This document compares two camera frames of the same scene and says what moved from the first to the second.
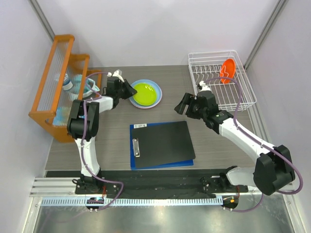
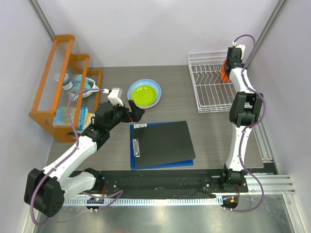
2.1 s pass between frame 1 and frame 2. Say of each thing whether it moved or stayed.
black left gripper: moved
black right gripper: moved
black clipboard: stayed
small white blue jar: stayed
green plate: stayed
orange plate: stayed
